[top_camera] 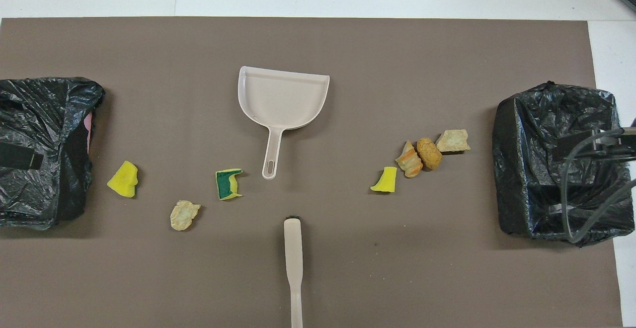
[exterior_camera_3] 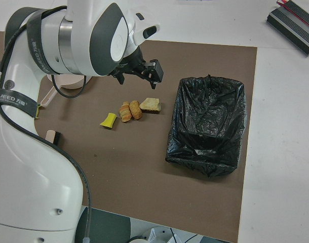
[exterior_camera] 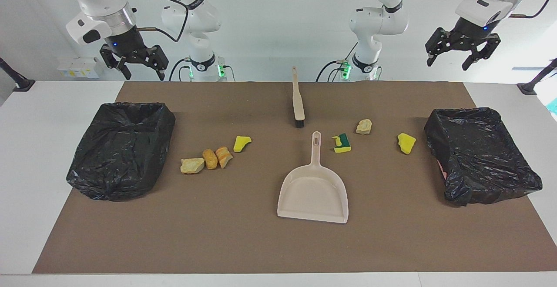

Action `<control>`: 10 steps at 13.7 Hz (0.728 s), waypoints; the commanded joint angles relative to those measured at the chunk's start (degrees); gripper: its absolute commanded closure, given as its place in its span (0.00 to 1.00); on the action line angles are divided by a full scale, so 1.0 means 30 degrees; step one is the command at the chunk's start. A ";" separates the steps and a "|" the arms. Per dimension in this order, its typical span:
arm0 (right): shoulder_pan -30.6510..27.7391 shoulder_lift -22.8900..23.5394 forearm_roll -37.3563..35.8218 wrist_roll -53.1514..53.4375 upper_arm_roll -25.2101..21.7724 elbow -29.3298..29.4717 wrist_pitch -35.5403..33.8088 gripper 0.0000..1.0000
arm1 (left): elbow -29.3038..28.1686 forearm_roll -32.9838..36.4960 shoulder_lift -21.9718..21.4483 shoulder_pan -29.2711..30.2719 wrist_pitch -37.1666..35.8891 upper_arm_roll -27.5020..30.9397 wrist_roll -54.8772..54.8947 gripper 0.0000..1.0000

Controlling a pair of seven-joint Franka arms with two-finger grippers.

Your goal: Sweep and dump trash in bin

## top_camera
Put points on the beige plastic dustpan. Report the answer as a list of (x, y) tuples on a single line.
[(283, 97)]

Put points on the small yellow sponge wedge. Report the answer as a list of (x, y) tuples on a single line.
[(386, 181)]

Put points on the orange striped bread piece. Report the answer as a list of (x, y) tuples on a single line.
[(410, 161)]

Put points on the yellow and green sponge piece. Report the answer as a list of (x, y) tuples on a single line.
[(226, 186)]

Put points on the beige brush with black bristles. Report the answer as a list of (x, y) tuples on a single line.
[(293, 248)]

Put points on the brown oval bread roll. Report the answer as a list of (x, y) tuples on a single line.
[(429, 153)]

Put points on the beige bread chunk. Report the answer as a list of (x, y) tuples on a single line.
[(452, 140)]

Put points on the pale beige chip piece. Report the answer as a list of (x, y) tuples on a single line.
[(183, 214)]

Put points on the yellow sponge chunk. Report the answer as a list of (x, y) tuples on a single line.
[(123, 180)]

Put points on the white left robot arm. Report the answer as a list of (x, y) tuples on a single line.
[(17, 156)]

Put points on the black trash bag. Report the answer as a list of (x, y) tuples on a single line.
[(526, 169), (39, 114)]

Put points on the pink bin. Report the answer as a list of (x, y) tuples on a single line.
[(89, 126)]

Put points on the brown paper table mat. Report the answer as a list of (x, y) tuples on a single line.
[(397, 268)]

